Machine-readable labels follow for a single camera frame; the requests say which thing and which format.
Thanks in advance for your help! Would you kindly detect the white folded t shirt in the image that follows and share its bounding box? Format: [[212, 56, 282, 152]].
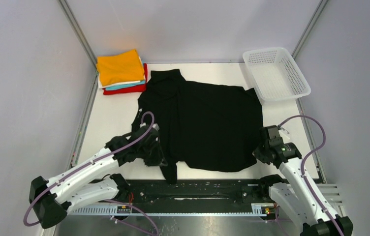
[[97, 57, 146, 89]]

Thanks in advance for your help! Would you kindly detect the white plastic basket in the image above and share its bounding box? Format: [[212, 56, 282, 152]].
[[243, 47, 311, 102]]

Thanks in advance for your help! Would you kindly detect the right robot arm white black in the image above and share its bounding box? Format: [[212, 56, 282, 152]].
[[253, 125, 353, 236]]

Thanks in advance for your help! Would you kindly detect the orange folded t shirt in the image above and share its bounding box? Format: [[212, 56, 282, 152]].
[[96, 49, 146, 88]]

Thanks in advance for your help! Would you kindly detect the black t shirt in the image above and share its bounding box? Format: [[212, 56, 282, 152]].
[[131, 69, 263, 184]]

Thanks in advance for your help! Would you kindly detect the right small electronics module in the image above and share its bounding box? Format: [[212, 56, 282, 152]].
[[261, 206, 278, 215]]

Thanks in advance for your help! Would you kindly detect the small electronics module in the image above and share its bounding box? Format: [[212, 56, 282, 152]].
[[261, 206, 278, 215], [116, 205, 132, 214]]

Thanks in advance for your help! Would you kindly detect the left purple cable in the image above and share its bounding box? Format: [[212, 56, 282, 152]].
[[23, 111, 159, 236]]

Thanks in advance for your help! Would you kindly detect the teal folded t shirt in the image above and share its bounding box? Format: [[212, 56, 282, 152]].
[[103, 63, 147, 91]]

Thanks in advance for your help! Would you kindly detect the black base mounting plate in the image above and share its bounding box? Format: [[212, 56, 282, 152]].
[[113, 179, 274, 213]]

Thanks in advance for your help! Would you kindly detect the white slotted cable duct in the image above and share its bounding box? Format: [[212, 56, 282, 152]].
[[69, 204, 267, 217]]

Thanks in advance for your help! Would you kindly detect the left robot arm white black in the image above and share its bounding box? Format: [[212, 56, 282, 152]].
[[29, 123, 167, 229]]

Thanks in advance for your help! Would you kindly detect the red folded t shirt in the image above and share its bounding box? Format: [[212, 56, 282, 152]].
[[103, 63, 148, 95]]

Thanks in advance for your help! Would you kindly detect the left small electronics module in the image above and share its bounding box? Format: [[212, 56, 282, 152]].
[[116, 205, 132, 214]]

